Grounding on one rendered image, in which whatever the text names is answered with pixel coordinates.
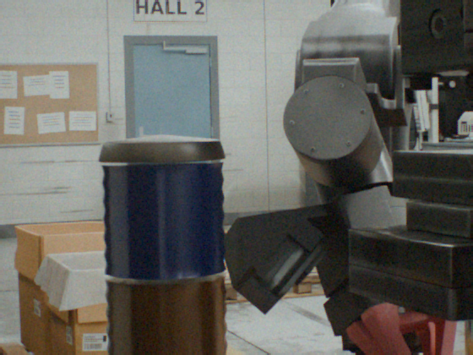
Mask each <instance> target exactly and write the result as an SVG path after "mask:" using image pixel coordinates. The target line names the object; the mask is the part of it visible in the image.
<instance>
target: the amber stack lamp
mask: <svg viewBox="0 0 473 355"><path fill-rule="evenodd" d="M104 279H105V283H106V293H105V298H106V303H107V306H106V319H107V322H108V323H107V327H106V334H107V338H108V343H107V347H106V350H107V353H108V355H226V351H227V348H228V342H227V339H226V332H227V328H228V326H227V323H226V312H227V307H226V302H225V300H226V293H227V290H226V286H225V280H226V273H225V272H224V271H223V272H221V273H218V274H214V275H211V276H201V277H194V278H185V279H172V280H134V279H122V278H116V277H112V276H105V277H104Z"/></svg>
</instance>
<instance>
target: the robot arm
mask: <svg viewBox="0 0 473 355"><path fill-rule="evenodd" d="M402 75H403V74H402V73H401V71H400V0H330V10H329V11H328V12H326V13H324V14H322V15H321V16H319V17H318V18H317V20H316V21H310V22H309V24H308V26H307V30H306V32H305V34H304V36H303V37H302V44H301V50H297V52H296V63H295V78H294V93H293V94H292V95H291V96H290V98H289V100H288V102H287V104H286V107H285V112H284V117H283V124H284V130H285V135H286V137H287V139H288V140H289V142H290V144H291V147H292V149H293V150H294V151H295V153H296V155H297V157H298V159H299V161H300V162H301V164H302V166H303V167H304V168H305V170H306V171H307V173H308V174H309V175H310V176H311V177H312V178H313V181H314V186H315V189H316V191H317V193H318V197H319V200H320V203H321V205H313V206H308V207H302V208H296V209H291V210H283V211H276V212H271V213H266V214H262V215H256V216H246V217H241V218H237V219H236V220H235V221H234V223H233V224H232V226H231V227H230V229H229V230H228V232H227V233H226V235H225V239H224V245H225V248H226V255H225V258H224V260H225V263H226V267H227V270H228V273H229V276H230V279H231V284H232V287H233V289H234V290H237V292H239V293H240V294H241V295H242V296H243V297H244V298H245V299H246V300H248V302H250V303H251V304H252V305H253V306H254V307H255V308H257V309H258V310H259V311H261V312H262V313H263V314H264V315H266V314H267V313H268V312H269V311H270V310H271V309H272V308H273V307H274V306H275V305H276V304H277V303H278V302H279V301H280V300H281V299H282V298H283V297H284V296H285V295H286V293H287V292H288V290H289V289H290V288H291V287H292V286H293V285H295V286H296V287H298V285H300V283H302V281H304V279H305V278H306V277H307V276H308V275H309V274H310V273H311V271H312V269H313V268H314V267H316V270H317V273H318V277H319V280H320V283H321V286H322V288H323V292H324V295H325V297H326V298H329V300H328V301H327V302H326V303H324V304H323V307H324V310H325V313H326V315H327V318H328V321H329V324H330V327H331V329H332V331H333V334H334V336H341V340H342V351H350V352H351V353H355V355H420V353H423V355H453V354H454V343H455V336H456V331H457V324H458V321H454V322H452V321H448V320H446V319H441V318H438V317H432V316H430V315H427V314H423V313H419V312H416V311H413V310H410V309H406V308H403V307H400V306H397V305H394V304H392V303H386V302H381V301H378V300H375V299H372V298H368V297H364V296H362V295H359V294H355V293H353V292H350V272H349V265H350V264H351V263H350V262H349V229H351V228H358V227H381V226H394V225H405V224H406V206H405V204H406V202H408V201H409V199H405V198H398V197H394V196H393V157H392V153H393V151H394V150H409V134H410V119H411V114H412V109H413V105H414V103H416V92H417V90H410V79H402V78H401V77H400V76H402Z"/></svg>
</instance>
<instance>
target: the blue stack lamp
mask: <svg viewBox="0 0 473 355"><path fill-rule="evenodd" d="M223 164H224V162H223V161H194V162H172V163H110V164H102V165H101V168H102V171H103V176H102V180H101V185H102V188H103V191H104V193H103V197H102V204H103V207H104V214H103V217H102V220H103V223H104V226H105V231H104V234H103V240H104V242H105V245H106V246H105V250H104V254H103V255H104V259H105V262H106V267H105V270H104V274H105V275H107V276H112V277H116V278H122V279H134V280H172V279H185V278H194V277H201V276H211V275H214V274H218V273H221V272H223V271H225V270H226V265H225V262H224V258H225V255H226V248H225V245H224V239H225V235H226V232H225V229H224V226H223V222H224V219H225V212H224V210H223V203H224V199H225V195H224V194H223V190H222V187H223V183H224V180H225V179H224V177H223V173H222V167H223Z"/></svg>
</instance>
